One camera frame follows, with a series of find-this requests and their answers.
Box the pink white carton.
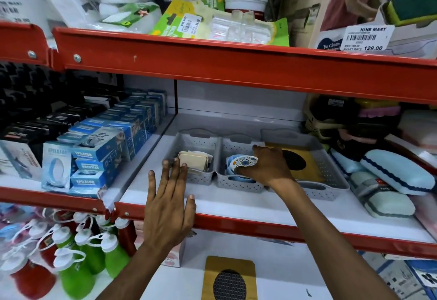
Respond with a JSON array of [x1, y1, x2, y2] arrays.
[[162, 240, 187, 268], [134, 221, 146, 250]]

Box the person's right hand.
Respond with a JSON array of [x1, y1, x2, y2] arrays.
[[235, 145, 296, 187]]

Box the white product box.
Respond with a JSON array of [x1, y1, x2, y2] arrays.
[[0, 139, 43, 181]]

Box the blue printed box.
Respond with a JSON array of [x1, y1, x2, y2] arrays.
[[406, 259, 437, 300]]

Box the person's left hand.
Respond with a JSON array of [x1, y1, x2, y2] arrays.
[[143, 158, 197, 249]]

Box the large grey printed box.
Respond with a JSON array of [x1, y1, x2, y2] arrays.
[[361, 252, 431, 300]]

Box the green card blister pack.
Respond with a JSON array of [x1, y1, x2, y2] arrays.
[[150, 0, 290, 47]]

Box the large grey basket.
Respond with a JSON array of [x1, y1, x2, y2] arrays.
[[261, 129, 351, 202]]

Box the pile of pastel cases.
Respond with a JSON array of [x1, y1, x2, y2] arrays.
[[329, 98, 437, 232]]

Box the large white bottle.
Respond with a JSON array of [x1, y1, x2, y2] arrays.
[[0, 0, 52, 37]]

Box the stack of black boxes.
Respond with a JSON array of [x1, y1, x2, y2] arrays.
[[0, 64, 120, 146]]

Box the red white metal shelf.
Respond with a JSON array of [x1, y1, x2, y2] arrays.
[[0, 19, 437, 300]]

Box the group of white-capped bottles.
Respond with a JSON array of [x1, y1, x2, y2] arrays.
[[0, 211, 137, 300]]

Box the blue round patterned item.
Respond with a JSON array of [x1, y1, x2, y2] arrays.
[[225, 154, 260, 183]]

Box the person's right forearm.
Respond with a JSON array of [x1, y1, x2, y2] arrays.
[[269, 177, 400, 300]]

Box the small grey basket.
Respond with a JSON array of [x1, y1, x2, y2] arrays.
[[215, 134, 270, 193], [163, 129, 221, 186]]

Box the wooden board with black mesh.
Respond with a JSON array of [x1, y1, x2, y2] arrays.
[[201, 256, 259, 300], [266, 142, 325, 183]]

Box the stack of blue boxes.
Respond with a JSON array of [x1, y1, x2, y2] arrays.
[[41, 88, 168, 200]]

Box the small green card packet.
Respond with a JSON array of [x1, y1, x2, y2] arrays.
[[196, 0, 226, 12]]

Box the green-label white packet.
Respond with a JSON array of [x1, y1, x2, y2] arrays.
[[87, 2, 163, 34]]

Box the soap dispenser cardboard box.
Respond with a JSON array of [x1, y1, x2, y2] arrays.
[[290, 0, 437, 59]]

